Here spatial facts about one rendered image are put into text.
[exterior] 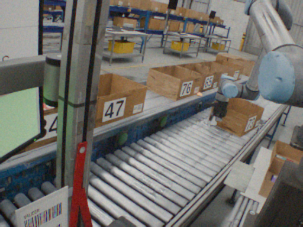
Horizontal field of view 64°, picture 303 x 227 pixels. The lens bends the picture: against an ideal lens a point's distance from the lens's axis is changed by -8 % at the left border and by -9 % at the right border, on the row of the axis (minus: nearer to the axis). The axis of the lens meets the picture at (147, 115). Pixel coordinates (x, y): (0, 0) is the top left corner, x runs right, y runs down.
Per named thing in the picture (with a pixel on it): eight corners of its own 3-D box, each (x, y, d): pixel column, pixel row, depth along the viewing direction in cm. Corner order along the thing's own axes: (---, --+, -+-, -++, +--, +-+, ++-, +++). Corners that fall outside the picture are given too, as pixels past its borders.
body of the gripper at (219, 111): (221, 120, 173) (226, 103, 169) (209, 115, 178) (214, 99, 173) (225, 117, 179) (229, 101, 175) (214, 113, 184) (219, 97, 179)
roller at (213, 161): (224, 174, 148) (224, 170, 144) (154, 138, 174) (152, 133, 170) (228, 167, 150) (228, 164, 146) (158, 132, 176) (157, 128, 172)
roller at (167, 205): (177, 222, 106) (180, 213, 104) (93, 165, 132) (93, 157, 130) (183, 216, 110) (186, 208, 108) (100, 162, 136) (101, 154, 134)
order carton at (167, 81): (176, 101, 190) (181, 79, 184) (144, 88, 205) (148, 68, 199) (199, 93, 221) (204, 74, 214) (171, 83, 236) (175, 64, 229)
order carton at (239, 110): (239, 137, 185) (247, 116, 178) (207, 121, 202) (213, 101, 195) (258, 126, 213) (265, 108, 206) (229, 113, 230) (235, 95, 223)
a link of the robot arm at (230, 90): (243, 86, 151) (239, 81, 162) (224, 83, 152) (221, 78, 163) (239, 101, 155) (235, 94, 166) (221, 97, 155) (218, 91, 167)
